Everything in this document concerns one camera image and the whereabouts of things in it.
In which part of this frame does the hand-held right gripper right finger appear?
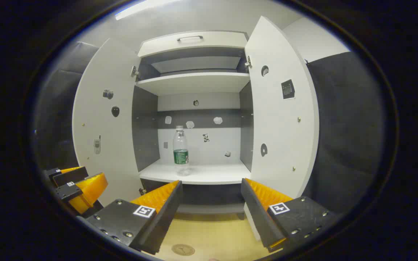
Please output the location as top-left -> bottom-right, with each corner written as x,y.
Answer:
241,178 -> 340,253

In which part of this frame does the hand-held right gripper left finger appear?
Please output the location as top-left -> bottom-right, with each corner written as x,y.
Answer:
77,180 -> 183,255

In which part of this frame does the round brown coaster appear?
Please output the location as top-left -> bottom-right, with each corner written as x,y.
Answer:
171,244 -> 196,257

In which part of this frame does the white cabinet door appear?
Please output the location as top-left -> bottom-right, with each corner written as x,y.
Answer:
72,37 -> 144,214
243,16 -> 320,241

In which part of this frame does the clear plastic bottle green label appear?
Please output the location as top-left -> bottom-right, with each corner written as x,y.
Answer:
173,125 -> 191,177

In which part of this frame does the white cabinet drawer front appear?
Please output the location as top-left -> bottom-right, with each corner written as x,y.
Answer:
138,31 -> 249,58

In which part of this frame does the ceiling light strip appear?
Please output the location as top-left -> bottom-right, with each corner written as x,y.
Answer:
115,0 -> 184,20

